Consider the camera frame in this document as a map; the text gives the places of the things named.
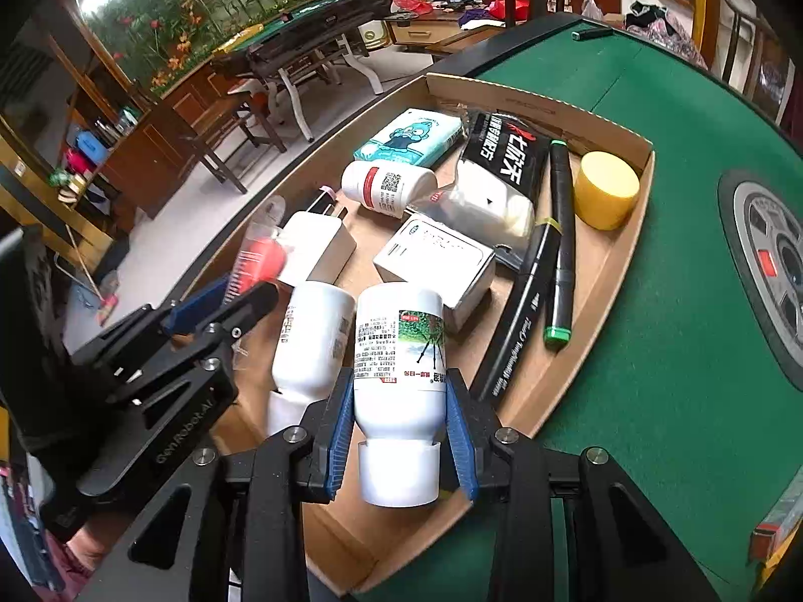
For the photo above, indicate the brown wooden chair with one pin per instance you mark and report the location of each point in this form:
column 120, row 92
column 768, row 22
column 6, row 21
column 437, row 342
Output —
column 232, row 131

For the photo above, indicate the broom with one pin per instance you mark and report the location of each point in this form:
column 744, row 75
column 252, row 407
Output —
column 103, row 307

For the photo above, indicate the clear plastic measuring cup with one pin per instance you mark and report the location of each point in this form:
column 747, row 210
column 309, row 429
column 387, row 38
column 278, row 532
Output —
column 263, row 260

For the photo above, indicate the white pill bottle red label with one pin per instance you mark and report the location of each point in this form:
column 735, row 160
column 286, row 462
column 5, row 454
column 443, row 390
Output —
column 382, row 185

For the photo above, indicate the low wooden television cabinet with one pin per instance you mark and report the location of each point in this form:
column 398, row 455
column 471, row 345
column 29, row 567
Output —
column 426, row 31

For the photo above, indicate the light blue tissue pack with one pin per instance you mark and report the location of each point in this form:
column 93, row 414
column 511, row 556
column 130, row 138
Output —
column 408, row 138

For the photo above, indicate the yellow cylinder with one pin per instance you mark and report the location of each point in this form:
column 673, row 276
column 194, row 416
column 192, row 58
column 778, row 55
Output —
column 605, row 191

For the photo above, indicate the flat yellow box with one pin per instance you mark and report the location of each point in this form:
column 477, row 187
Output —
column 238, row 36

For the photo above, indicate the floral cloth bundle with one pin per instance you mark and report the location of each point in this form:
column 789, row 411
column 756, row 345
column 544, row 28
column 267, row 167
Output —
column 671, row 34

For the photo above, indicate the small white carton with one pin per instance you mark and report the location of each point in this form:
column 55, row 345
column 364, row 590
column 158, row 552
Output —
column 433, row 257

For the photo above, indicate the automatic green mahjong table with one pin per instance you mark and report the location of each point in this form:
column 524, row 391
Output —
column 489, row 50

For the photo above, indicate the black snack packet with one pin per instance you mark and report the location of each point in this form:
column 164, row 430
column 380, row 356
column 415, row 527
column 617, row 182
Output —
column 495, row 157

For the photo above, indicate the red plastic bag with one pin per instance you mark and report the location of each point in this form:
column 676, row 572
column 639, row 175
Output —
column 411, row 5
column 505, row 9

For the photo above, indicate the folding green mahjong table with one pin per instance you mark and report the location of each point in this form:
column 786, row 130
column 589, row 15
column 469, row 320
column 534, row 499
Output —
column 313, row 19

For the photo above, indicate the white plastic bottle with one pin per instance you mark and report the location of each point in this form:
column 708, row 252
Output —
column 310, row 338

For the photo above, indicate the carved wooden armchair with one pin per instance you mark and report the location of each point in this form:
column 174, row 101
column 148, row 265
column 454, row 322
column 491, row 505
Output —
column 740, row 44

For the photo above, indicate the white plastic bag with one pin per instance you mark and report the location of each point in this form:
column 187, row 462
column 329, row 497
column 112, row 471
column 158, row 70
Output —
column 591, row 7

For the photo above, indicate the flower wall mural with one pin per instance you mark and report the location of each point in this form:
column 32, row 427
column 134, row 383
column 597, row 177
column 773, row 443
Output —
column 188, row 6

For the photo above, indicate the blue plastic bin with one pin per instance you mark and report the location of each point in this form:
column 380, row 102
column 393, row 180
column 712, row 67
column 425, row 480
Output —
column 92, row 147

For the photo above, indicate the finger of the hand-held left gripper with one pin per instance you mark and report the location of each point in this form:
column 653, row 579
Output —
column 194, row 307
column 251, row 304

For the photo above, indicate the round table control panel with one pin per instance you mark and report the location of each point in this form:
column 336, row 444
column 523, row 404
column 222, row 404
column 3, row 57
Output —
column 765, row 244

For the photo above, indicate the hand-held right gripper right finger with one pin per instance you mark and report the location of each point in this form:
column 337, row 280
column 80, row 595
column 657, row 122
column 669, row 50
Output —
column 459, row 445

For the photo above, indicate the black marker yellow cap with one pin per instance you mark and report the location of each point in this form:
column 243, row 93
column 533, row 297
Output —
column 514, row 326

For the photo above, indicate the black marker green cap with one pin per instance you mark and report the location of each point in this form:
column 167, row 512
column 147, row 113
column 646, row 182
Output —
column 561, row 244

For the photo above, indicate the small red box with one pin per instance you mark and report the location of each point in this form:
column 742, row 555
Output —
column 781, row 530

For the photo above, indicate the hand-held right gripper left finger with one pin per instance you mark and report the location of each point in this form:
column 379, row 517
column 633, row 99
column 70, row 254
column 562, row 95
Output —
column 339, row 432

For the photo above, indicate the person's left hand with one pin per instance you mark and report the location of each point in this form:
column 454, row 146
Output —
column 94, row 542

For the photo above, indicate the white bottle green picture label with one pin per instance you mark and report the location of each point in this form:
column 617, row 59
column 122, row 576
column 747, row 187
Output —
column 395, row 357

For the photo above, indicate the wooden sideboard cabinet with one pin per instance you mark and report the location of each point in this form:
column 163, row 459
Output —
column 157, row 138

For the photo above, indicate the white charger plug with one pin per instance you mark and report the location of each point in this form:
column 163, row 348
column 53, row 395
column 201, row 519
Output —
column 313, row 244

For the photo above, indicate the shallow cardboard box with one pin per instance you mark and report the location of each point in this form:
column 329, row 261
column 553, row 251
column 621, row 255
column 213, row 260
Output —
column 593, row 269

